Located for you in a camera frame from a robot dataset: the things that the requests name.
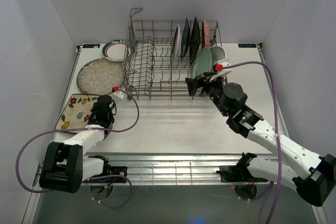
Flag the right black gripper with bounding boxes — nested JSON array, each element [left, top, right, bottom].
[[185, 72, 229, 117]]

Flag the light green floral plate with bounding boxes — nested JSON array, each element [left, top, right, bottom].
[[192, 47, 212, 78]]

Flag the white oval plate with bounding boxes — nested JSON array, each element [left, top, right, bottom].
[[210, 46, 226, 63]]

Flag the large teal red rimmed plate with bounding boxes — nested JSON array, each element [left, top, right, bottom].
[[171, 25, 181, 63]]

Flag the black floral square plate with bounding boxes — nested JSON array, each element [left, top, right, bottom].
[[190, 17, 201, 65]]

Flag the teal square plate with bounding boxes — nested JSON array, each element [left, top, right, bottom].
[[180, 18, 191, 59]]

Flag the cream floral square plate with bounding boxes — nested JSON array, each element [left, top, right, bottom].
[[55, 94, 99, 133]]

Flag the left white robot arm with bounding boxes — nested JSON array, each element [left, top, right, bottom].
[[39, 95, 116, 193]]

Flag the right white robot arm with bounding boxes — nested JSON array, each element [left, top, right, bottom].
[[185, 73, 335, 207]]

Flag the pink polka dot plate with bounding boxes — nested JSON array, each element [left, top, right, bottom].
[[202, 20, 211, 48]]

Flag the right XDOF label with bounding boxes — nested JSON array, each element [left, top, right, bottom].
[[238, 44, 257, 48]]

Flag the xdof label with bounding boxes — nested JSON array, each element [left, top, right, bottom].
[[238, 44, 257, 48], [82, 44, 100, 48]]

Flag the small teal red rimmed plate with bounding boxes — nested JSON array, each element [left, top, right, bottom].
[[102, 39, 135, 62]]

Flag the grey speckled round plate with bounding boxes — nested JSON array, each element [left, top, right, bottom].
[[76, 58, 125, 95]]

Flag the left XDOF label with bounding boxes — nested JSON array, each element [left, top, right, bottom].
[[82, 44, 100, 48]]

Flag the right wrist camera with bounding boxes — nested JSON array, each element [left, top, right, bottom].
[[210, 59, 232, 82]]

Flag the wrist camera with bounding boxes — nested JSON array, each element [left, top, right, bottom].
[[210, 59, 232, 82], [110, 86, 124, 103]]

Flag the grey wire dish rack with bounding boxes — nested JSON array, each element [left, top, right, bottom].
[[123, 8, 221, 100]]

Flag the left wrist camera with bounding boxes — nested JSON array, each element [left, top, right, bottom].
[[110, 86, 124, 103]]

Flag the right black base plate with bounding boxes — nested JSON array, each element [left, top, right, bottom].
[[216, 165, 252, 182]]

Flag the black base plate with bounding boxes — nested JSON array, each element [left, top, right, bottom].
[[99, 165, 129, 184], [216, 165, 252, 182]]

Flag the aluminium frame rail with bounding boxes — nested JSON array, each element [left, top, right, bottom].
[[33, 153, 316, 187]]

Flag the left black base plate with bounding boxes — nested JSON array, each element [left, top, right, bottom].
[[99, 165, 129, 184]]

